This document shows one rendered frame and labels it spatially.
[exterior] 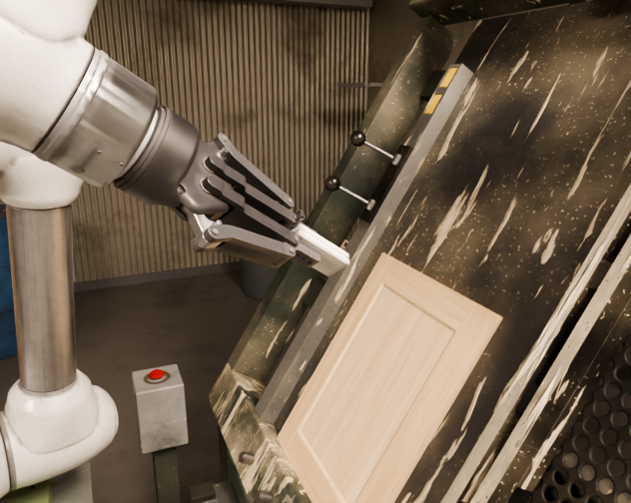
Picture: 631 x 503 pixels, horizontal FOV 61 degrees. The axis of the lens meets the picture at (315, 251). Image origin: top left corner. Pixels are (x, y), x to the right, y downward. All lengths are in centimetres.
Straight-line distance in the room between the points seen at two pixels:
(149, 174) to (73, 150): 5
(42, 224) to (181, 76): 392
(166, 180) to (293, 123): 473
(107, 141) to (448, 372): 69
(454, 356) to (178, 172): 64
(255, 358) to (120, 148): 118
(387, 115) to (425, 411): 84
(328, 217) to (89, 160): 110
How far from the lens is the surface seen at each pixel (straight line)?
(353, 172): 147
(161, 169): 42
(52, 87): 40
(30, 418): 117
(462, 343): 94
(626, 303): 79
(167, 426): 150
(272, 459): 122
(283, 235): 49
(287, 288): 148
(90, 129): 40
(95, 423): 122
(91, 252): 494
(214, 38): 493
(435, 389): 95
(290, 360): 130
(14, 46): 39
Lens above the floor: 165
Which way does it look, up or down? 17 degrees down
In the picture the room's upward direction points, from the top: straight up
